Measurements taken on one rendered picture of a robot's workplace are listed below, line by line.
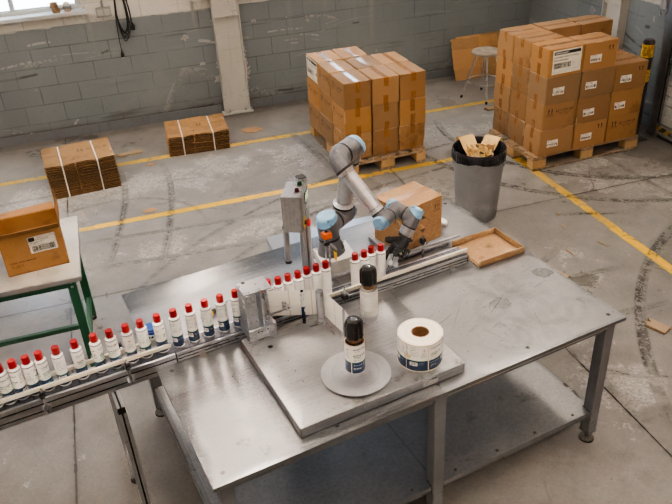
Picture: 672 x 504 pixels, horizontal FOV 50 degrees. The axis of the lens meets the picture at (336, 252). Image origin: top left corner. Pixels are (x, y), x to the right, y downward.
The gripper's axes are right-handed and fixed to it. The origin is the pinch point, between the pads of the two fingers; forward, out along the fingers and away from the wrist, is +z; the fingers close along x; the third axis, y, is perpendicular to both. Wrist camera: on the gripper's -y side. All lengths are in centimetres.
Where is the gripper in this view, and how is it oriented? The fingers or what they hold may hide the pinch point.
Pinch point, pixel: (386, 266)
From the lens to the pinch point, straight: 380.3
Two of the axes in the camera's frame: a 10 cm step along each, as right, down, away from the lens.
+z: -4.0, 8.8, 2.7
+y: 4.6, 4.4, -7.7
